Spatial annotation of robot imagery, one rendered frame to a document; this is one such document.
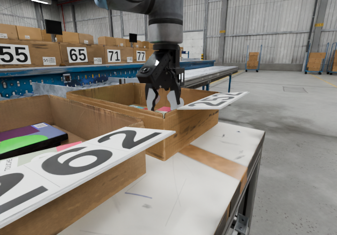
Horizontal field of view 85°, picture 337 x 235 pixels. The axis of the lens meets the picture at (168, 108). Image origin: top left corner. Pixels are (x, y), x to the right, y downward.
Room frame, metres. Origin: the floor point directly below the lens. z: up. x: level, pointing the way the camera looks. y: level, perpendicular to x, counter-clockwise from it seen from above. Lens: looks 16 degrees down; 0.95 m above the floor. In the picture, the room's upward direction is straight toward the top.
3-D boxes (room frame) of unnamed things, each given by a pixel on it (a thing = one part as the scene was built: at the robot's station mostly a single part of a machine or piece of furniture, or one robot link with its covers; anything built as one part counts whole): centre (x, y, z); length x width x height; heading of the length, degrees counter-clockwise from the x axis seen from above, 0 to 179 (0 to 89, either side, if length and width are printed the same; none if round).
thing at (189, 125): (0.55, 0.08, 0.80); 0.38 x 0.28 x 0.10; 54
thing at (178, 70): (0.53, 0.00, 0.92); 0.09 x 0.08 x 0.12; 151
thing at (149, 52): (2.28, 0.40, 0.96); 0.39 x 0.29 x 0.17; 151
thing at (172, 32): (0.53, 0.01, 1.01); 0.10 x 0.09 x 0.05; 61
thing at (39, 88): (0.98, 0.61, 0.76); 0.46 x 0.01 x 0.09; 61
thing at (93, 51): (1.59, 0.79, 0.96); 0.39 x 0.29 x 0.17; 151
